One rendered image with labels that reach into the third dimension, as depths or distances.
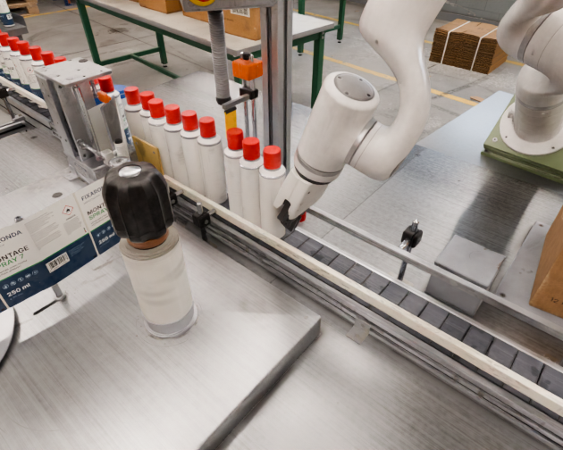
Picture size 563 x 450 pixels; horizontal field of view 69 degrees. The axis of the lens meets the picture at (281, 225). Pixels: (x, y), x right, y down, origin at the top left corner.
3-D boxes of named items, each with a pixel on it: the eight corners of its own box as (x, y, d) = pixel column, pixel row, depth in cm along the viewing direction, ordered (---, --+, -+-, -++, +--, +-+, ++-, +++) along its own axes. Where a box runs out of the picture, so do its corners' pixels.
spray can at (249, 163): (239, 222, 90) (231, 139, 77) (256, 213, 93) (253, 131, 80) (253, 234, 87) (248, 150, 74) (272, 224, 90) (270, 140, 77)
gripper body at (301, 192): (319, 137, 72) (300, 179, 81) (281, 161, 66) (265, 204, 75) (351, 163, 70) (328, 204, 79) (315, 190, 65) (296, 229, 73)
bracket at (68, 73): (34, 72, 90) (32, 68, 89) (80, 60, 96) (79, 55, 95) (65, 88, 83) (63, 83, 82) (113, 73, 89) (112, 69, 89)
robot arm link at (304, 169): (319, 129, 71) (314, 141, 73) (287, 147, 65) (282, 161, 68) (357, 158, 68) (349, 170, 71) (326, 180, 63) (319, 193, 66)
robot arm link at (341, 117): (357, 157, 69) (313, 129, 70) (395, 92, 58) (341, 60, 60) (336, 184, 63) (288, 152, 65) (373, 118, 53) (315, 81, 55)
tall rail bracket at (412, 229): (378, 295, 81) (393, 232, 70) (396, 274, 85) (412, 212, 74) (392, 303, 79) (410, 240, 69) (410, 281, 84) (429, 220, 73)
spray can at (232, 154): (225, 212, 93) (215, 129, 80) (243, 203, 96) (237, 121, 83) (239, 222, 90) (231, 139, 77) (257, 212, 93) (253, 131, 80)
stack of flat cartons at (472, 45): (426, 60, 434) (434, 28, 413) (448, 48, 465) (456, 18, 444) (488, 75, 401) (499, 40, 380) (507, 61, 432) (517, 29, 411)
